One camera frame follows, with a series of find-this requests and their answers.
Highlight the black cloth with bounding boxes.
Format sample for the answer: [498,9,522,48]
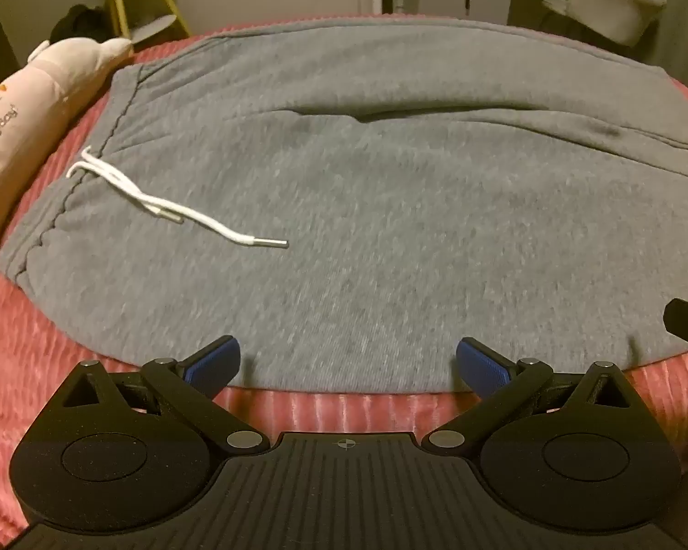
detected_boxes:
[51,5,112,41]

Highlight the yellow-legged side table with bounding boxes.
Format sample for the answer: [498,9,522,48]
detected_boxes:
[80,0,193,47]

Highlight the grey pants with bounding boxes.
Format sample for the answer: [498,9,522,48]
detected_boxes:
[0,14,688,395]

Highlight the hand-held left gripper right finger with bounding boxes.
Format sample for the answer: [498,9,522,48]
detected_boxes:
[427,338,637,453]

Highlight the red ribbed bedspread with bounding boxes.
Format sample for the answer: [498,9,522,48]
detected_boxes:
[0,11,688,550]

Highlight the pink plush pillow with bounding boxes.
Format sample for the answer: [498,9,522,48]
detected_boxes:
[0,37,135,276]

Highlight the light grey armchair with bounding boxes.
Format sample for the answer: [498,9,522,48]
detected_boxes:
[542,0,669,47]

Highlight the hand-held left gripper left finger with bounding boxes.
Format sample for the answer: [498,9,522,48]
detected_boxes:
[60,337,270,453]

